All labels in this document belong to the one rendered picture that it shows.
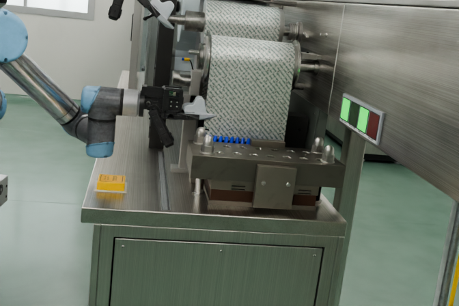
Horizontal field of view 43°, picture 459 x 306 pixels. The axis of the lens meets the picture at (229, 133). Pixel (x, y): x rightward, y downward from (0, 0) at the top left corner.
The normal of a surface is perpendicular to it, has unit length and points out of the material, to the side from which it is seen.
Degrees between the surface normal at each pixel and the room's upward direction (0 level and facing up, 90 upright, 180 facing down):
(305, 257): 90
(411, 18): 90
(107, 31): 90
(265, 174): 90
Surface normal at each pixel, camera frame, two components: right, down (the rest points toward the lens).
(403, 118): -0.98, -0.07
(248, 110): 0.14, 0.23
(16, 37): 0.72, 0.14
